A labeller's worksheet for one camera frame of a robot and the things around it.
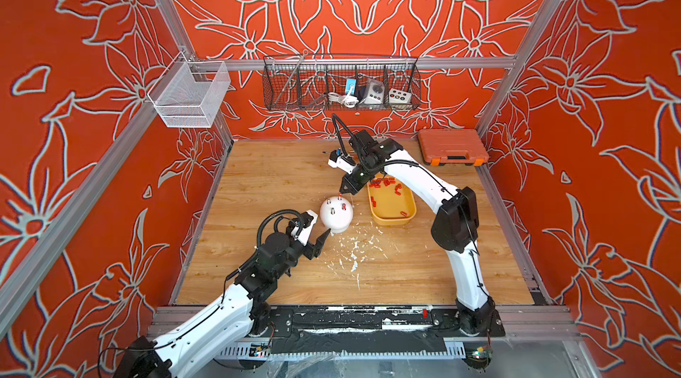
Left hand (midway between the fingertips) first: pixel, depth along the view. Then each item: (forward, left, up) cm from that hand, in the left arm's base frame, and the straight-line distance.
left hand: (319, 221), depth 78 cm
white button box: (+44, -24, +15) cm, 53 cm away
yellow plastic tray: (+17, -25, -13) cm, 33 cm away
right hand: (+12, -4, +1) cm, 13 cm away
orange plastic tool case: (+46, -53, -10) cm, 71 cm away
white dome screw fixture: (+6, -5, -5) cm, 9 cm away
